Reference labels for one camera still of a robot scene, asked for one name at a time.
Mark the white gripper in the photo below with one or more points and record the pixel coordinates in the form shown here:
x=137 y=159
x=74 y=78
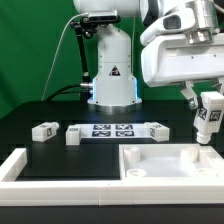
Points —
x=169 y=59

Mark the white square tabletop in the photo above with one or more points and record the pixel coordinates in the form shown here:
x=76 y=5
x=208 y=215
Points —
x=169 y=161

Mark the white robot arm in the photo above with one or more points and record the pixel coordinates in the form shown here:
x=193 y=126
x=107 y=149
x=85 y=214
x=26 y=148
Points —
x=115 y=87

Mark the fiducial marker sheet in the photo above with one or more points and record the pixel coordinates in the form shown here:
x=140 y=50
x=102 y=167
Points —
x=136 y=130

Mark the white U-shaped fence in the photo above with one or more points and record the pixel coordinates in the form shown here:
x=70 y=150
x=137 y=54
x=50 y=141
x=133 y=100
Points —
x=134 y=191

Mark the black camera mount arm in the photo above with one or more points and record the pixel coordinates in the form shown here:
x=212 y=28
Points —
x=86 y=79

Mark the grey camera on mount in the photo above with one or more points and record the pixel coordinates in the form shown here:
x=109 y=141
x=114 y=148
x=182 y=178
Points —
x=102 y=17

